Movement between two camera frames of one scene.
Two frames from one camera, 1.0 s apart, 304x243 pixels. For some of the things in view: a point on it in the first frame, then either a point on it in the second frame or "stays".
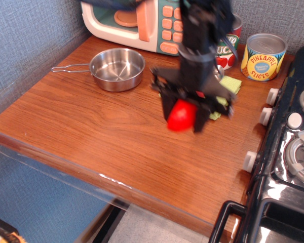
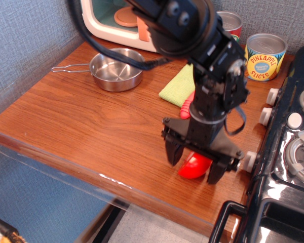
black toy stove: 280,203 stays
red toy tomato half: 182,116 → 194,165
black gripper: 199,77 → 205,135
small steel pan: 116,69 stays
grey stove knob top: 272,96 stays
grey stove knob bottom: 249,161 stays
